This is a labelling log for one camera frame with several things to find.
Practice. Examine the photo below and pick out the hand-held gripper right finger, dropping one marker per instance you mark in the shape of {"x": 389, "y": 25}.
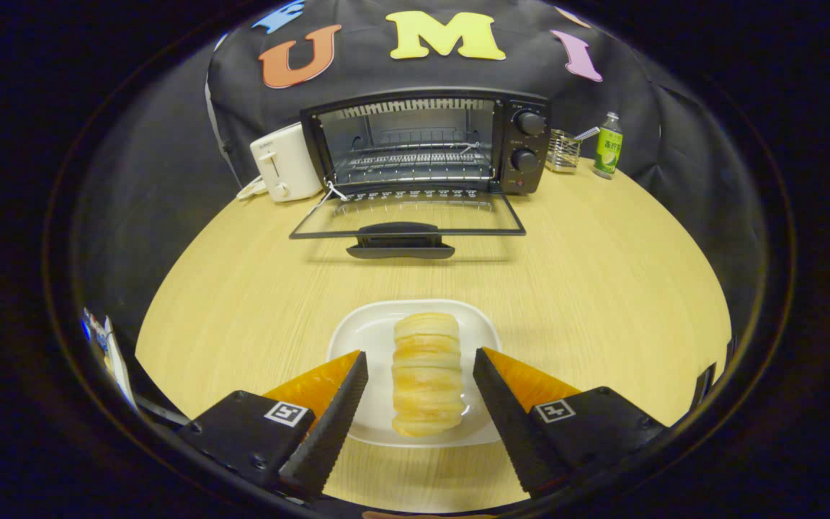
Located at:
{"x": 509, "y": 425}

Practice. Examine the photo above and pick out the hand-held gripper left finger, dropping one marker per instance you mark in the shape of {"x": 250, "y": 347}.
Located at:
{"x": 332, "y": 425}

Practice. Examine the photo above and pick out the ridged golden bread roll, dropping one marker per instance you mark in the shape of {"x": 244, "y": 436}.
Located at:
{"x": 426, "y": 375}

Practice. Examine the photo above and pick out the black toaster oven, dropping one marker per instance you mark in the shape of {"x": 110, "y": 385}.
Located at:
{"x": 530, "y": 144}

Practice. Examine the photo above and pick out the white pop-up toaster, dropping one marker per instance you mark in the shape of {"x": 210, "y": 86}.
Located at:
{"x": 285, "y": 162}

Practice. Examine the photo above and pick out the white rectangular plate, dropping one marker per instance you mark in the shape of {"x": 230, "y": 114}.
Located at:
{"x": 364, "y": 331}

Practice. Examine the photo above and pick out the green drink bottle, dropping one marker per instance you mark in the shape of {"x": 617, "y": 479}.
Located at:
{"x": 608, "y": 151}

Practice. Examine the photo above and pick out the black backdrop cloth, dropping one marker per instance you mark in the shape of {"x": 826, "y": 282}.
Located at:
{"x": 357, "y": 72}

